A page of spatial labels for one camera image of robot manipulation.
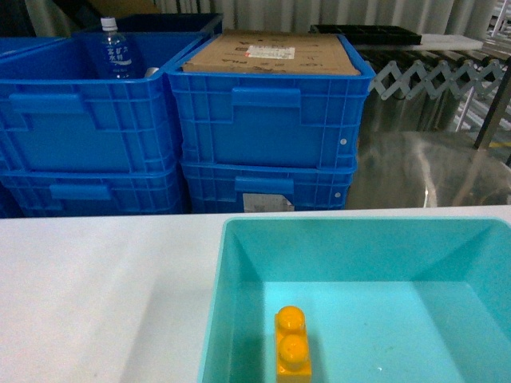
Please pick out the blue crate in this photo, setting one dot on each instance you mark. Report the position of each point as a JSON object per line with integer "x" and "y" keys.
{"x": 64, "y": 194}
{"x": 60, "y": 111}
{"x": 275, "y": 120}
{"x": 234, "y": 188}

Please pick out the yellow two-stud toy block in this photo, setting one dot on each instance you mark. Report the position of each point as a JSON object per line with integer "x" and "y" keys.
{"x": 292, "y": 351}

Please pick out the white foam board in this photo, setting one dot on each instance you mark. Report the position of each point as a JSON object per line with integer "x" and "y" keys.
{"x": 453, "y": 42}

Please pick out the lower left blue crate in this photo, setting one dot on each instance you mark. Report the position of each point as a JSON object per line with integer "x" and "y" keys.
{"x": 64, "y": 194}

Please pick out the turquoise plastic bin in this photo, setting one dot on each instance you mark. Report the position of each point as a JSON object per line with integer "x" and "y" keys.
{"x": 386, "y": 299}

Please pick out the lower right blue crate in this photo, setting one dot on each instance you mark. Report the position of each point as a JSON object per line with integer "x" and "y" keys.
{"x": 234, "y": 188}

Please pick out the clear water bottle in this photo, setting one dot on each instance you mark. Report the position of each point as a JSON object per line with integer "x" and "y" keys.
{"x": 115, "y": 51}

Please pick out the expandable roller conveyor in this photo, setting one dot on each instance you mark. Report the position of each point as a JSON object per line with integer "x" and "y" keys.
{"x": 406, "y": 74}

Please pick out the flat cardboard box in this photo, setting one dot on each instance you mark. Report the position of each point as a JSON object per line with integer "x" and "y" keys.
{"x": 272, "y": 53}

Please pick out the black compartment tray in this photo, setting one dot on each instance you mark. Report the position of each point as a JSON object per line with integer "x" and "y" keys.
{"x": 370, "y": 35}

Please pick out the upper left blue crate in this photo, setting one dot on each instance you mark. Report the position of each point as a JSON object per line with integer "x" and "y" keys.
{"x": 60, "y": 111}

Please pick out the upper right blue crate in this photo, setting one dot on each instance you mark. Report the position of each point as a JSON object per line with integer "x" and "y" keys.
{"x": 275, "y": 120}

